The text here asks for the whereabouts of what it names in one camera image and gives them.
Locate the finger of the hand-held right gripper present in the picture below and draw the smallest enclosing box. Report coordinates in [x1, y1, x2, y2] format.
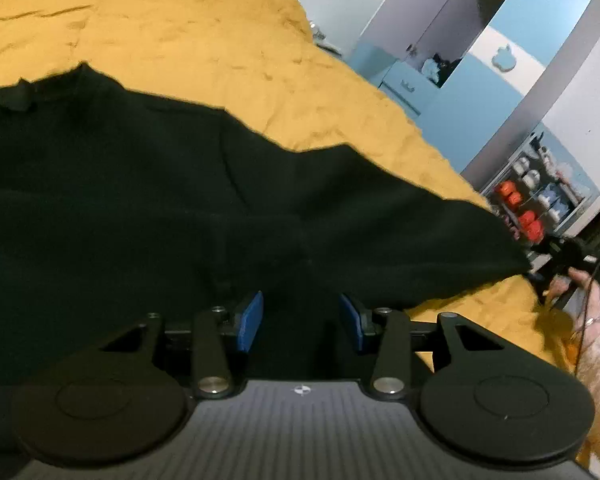
[526, 270, 557, 307]

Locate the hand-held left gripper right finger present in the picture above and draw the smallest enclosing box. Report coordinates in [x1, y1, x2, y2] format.
[339, 292, 504, 400]

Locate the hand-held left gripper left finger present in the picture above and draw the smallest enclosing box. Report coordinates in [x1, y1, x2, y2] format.
[100, 290, 266, 400]

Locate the black garment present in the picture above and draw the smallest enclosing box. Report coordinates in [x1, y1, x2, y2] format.
[0, 62, 533, 456]

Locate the pile of clothes in wardrobe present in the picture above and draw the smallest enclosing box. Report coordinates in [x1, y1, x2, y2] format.
[420, 52, 463, 86]

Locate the person's right hand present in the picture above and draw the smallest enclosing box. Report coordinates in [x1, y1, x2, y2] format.
[544, 266, 600, 331]

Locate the open storage shelf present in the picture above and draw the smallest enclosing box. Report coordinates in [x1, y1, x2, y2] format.
[479, 130, 600, 242]

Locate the blue drawer cabinet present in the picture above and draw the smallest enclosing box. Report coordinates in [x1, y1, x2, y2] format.
[379, 61, 433, 117]

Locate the blue and white wardrobe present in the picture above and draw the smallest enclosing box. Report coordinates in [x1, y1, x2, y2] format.
[350, 0, 600, 177]

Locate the mustard yellow bedspread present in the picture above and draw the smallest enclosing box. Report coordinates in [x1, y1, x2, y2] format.
[0, 0, 593, 466]

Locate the thin dark cable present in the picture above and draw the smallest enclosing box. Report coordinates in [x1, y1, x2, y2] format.
[572, 260, 600, 376]

